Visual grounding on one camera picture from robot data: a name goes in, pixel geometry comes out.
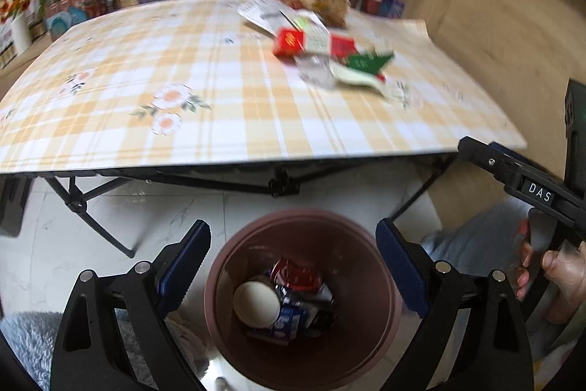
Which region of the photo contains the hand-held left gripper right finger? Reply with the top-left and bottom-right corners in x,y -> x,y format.
375,219 -> 534,391

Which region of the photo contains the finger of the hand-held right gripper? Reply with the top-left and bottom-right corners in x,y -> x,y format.
459,136 -> 557,206

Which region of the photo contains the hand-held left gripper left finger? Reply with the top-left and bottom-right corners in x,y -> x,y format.
50,219 -> 211,391

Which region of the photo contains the black small box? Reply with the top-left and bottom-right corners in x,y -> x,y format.
304,302 -> 338,330

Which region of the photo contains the brown plastic bin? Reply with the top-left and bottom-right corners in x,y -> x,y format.
204,210 -> 404,391

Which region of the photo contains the red wrapper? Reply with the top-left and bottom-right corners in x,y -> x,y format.
268,258 -> 323,293

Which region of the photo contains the blue cardboard box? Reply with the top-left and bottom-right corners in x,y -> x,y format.
270,309 -> 308,343

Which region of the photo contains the green and white wrapper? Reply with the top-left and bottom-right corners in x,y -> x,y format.
329,63 -> 401,99

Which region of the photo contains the clear plastic packaging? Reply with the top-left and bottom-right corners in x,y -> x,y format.
295,54 -> 340,89

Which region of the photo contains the tan red wrapping paper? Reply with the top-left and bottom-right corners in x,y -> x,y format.
268,0 -> 349,28

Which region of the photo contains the red white carton box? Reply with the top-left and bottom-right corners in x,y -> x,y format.
273,27 -> 358,58

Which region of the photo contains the white paper sheet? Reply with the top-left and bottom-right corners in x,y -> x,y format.
237,0 -> 323,35

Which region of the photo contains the person's right forearm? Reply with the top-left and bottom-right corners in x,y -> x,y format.
526,313 -> 586,391

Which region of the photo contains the person's right hand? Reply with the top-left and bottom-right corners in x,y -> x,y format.
515,219 -> 586,323

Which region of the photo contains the person's leg in jeans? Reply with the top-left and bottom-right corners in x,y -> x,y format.
421,208 -> 527,268

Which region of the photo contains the yellow plaid tablecloth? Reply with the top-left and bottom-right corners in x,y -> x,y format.
0,0 -> 527,176

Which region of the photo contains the small blue box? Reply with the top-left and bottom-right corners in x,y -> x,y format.
380,0 -> 406,18

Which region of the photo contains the wooden sideboard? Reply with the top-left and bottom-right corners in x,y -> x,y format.
0,38 -> 51,75

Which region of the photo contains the copper teal box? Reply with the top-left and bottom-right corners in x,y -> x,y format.
46,0 -> 111,41

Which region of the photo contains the black folding table frame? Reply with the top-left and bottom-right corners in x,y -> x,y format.
0,155 -> 459,259

